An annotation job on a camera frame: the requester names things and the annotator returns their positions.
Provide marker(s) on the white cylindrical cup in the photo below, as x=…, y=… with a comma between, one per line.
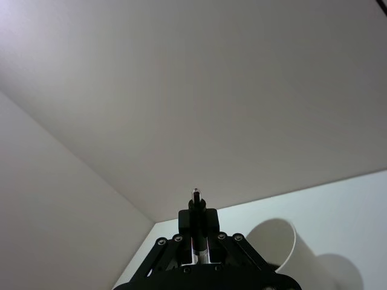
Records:
x=302, y=256

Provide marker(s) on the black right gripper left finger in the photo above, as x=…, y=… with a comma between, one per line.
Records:
x=184, y=222

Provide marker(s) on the black and silver pen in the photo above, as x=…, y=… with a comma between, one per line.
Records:
x=197, y=203

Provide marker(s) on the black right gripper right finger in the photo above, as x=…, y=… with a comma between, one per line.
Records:
x=211, y=222

